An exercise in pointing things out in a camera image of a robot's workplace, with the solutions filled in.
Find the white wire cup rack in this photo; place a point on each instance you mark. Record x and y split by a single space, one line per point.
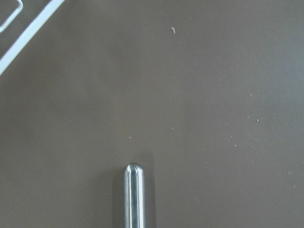
20 23

